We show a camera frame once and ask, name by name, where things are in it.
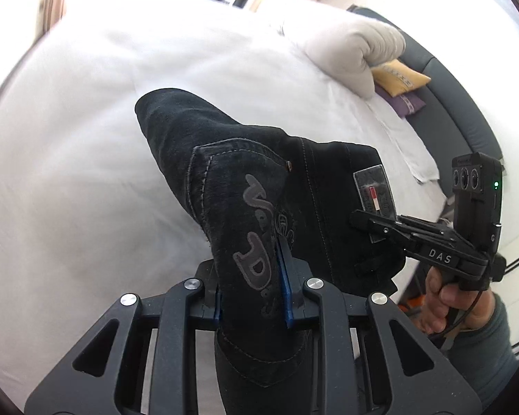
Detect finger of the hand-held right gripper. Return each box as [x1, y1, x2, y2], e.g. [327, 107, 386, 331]
[350, 210, 463, 239]
[349, 220, 417, 252]

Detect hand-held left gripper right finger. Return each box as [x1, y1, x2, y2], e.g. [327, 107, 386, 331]
[277, 236, 485, 415]

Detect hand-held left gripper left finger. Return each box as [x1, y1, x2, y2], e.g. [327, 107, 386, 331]
[24, 259, 223, 415]

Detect black pants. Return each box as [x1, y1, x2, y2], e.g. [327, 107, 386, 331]
[134, 89, 407, 387]

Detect person's right forearm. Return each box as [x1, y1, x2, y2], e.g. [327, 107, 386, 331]
[447, 294, 519, 411]

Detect person's right hand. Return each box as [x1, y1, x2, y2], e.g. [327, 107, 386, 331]
[417, 266, 494, 336]

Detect grey headboard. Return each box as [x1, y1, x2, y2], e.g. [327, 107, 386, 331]
[348, 4, 503, 163]

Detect purple pillow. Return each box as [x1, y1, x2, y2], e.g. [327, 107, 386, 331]
[375, 84, 427, 119]

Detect yellow pillow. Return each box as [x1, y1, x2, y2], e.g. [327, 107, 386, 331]
[371, 61, 432, 96]

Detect white pillow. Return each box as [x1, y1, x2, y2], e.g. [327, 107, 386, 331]
[259, 0, 407, 100]

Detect white bed duvet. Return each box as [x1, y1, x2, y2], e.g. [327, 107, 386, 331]
[0, 0, 446, 403]

